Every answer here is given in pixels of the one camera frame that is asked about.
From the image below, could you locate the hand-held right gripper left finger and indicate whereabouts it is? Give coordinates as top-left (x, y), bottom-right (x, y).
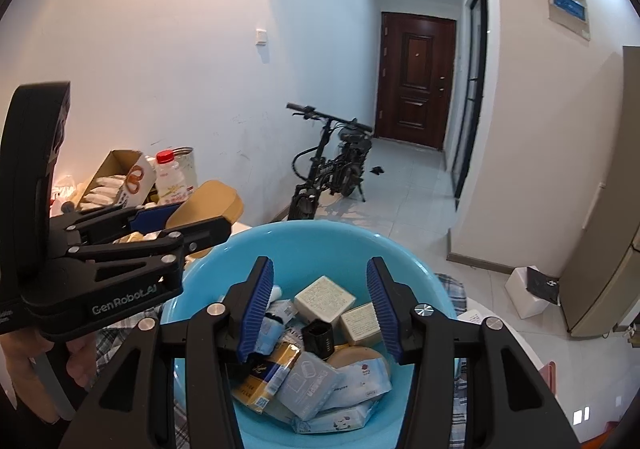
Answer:
top-left (59, 256), bottom-right (276, 449)

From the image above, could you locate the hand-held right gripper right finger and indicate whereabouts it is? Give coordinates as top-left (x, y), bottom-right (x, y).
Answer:
top-left (366, 256), bottom-right (583, 449)

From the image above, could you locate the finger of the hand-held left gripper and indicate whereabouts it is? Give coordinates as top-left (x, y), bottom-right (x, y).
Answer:
top-left (50, 201), bottom-right (186, 255)
top-left (67, 216), bottom-right (232, 283)

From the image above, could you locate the small black box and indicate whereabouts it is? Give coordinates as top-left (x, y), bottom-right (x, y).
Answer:
top-left (301, 320), bottom-right (335, 360)

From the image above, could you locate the grey-blue printed box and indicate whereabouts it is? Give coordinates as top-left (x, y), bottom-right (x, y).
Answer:
top-left (276, 351), bottom-right (341, 421)

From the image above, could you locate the blue plastic basin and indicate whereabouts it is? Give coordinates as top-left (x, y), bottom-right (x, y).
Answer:
top-left (160, 220), bottom-right (458, 449)

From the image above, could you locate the person's left hand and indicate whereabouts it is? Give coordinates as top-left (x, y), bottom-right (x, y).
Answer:
top-left (65, 331), bottom-right (99, 388)

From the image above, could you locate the white blue packet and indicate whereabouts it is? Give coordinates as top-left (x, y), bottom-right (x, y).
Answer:
top-left (250, 284), bottom-right (297, 355)

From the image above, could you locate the beige square box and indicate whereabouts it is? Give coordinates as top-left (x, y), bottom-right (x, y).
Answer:
top-left (340, 303), bottom-right (385, 347)

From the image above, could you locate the red cap milk bottle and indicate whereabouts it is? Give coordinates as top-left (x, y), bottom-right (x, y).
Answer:
top-left (155, 150), bottom-right (196, 204)

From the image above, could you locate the open cardboard box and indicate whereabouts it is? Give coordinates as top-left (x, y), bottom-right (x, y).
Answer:
top-left (77, 149), bottom-right (157, 210)

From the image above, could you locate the white square box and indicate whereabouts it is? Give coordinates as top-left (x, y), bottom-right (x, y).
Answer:
top-left (293, 275), bottom-right (357, 325)

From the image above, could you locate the gold navy box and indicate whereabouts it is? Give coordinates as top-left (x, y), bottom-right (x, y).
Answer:
top-left (232, 341), bottom-right (302, 415)

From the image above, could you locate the blue plaid cloth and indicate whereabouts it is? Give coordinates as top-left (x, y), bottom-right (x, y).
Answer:
top-left (95, 273), bottom-right (471, 449)

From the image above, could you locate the panda print tissue packet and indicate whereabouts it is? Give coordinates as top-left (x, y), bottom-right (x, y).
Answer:
top-left (290, 401), bottom-right (381, 435)

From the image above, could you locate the white trash bin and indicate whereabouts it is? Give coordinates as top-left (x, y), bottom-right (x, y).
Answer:
top-left (504, 265), bottom-right (561, 321)

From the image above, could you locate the black bicycle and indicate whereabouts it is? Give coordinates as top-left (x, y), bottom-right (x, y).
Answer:
top-left (286, 102), bottom-right (373, 222)

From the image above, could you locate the beige refrigerator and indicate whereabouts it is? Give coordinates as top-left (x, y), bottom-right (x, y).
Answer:
top-left (557, 45), bottom-right (640, 340)

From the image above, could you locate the brown door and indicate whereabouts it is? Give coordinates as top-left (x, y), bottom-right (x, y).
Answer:
top-left (375, 11), bottom-right (457, 152)

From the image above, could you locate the black framed glass door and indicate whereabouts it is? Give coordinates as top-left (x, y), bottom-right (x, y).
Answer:
top-left (450, 0), bottom-right (488, 200)

